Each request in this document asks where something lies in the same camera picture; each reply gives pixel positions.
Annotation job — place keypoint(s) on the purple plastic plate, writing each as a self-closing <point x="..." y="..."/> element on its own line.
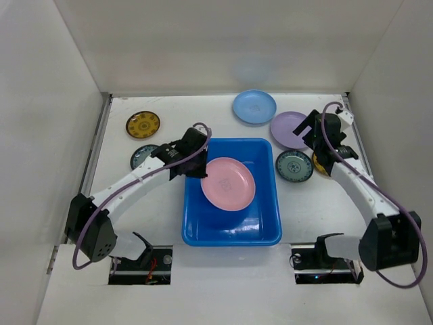
<point x="282" y="127"/>

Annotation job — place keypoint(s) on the right green floral plate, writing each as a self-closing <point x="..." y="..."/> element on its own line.
<point x="294" y="166"/>

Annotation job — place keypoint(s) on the pink plastic plate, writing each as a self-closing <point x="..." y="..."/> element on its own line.
<point x="229" y="184"/>

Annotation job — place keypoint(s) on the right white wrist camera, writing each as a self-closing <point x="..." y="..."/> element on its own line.
<point x="346" y="118"/>

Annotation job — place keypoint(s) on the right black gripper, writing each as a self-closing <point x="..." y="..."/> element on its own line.
<point x="307" y="125"/>

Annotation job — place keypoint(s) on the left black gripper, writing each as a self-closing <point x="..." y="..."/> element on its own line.
<point x="202" y="172"/>

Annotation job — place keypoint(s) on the light blue plastic plate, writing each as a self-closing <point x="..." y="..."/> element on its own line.
<point x="254" y="107"/>

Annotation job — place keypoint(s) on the left yellow patterned plate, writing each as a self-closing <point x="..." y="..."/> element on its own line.
<point x="143" y="124"/>

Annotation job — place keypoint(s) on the blue plastic bin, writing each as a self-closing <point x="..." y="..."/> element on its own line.
<point x="259" y="224"/>

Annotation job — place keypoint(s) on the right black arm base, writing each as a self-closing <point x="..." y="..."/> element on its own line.
<point x="312" y="264"/>

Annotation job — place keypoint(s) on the right yellow patterned plate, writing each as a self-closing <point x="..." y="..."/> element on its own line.
<point x="319" y="168"/>

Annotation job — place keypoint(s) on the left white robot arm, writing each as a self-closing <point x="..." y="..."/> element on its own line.
<point x="91" y="219"/>

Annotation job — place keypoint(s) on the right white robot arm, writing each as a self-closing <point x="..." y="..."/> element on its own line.
<point x="390" y="238"/>

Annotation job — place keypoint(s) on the yellow patterned plate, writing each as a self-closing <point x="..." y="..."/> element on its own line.
<point x="143" y="124"/>
<point x="319" y="168"/>

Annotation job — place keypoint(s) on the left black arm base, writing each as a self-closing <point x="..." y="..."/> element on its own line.
<point x="156" y="272"/>

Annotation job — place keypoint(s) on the left green floral plate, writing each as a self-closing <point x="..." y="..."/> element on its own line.
<point x="141" y="154"/>

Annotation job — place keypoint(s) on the green floral plate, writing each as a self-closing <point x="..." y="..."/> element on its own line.
<point x="141" y="154"/>
<point x="294" y="166"/>

